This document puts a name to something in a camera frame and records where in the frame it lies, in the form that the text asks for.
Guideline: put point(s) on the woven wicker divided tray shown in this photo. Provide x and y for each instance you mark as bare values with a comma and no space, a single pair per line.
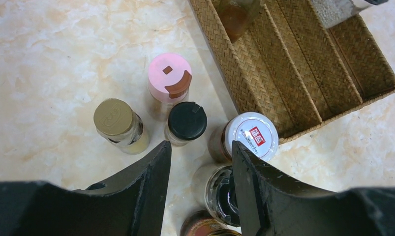
288,67

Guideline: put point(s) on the tall glass oil bottle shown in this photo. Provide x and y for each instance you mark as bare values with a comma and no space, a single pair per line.
237,15

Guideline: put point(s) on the red lid sauce jar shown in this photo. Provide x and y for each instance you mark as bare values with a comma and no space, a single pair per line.
201,223

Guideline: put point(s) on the white lid sauce jar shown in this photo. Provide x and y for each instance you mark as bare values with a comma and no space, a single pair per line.
252,129

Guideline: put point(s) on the yellow label pepper shaker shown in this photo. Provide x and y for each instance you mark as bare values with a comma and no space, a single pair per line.
115,121

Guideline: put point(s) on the black cap dark jar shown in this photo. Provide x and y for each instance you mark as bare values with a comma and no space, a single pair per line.
213,188

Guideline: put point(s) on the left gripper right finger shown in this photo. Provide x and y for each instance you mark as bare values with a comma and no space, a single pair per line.
272,203

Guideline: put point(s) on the black cap soy bottle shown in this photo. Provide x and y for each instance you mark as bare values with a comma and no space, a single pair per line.
186,122

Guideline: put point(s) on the silver lid salt jar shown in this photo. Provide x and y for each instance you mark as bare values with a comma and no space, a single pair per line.
333,12

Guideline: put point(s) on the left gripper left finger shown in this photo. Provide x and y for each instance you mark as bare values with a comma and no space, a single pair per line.
129,203

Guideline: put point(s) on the pink lid spice jar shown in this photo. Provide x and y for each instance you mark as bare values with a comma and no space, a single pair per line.
169,79

